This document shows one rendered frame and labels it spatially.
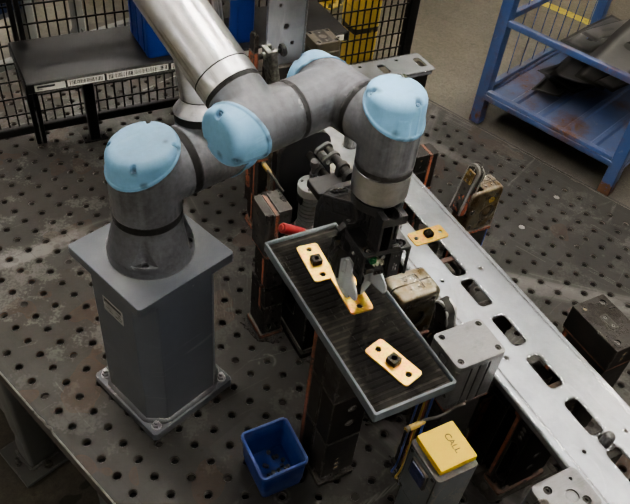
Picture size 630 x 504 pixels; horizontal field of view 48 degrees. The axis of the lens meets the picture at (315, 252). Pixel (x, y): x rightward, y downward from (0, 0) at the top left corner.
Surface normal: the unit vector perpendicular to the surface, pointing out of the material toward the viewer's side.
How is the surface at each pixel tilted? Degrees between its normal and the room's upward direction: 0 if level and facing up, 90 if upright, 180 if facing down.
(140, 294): 0
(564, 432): 0
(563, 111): 0
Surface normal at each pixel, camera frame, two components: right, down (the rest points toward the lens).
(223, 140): -0.74, 0.42
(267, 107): 0.42, -0.32
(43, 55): 0.09, -0.71
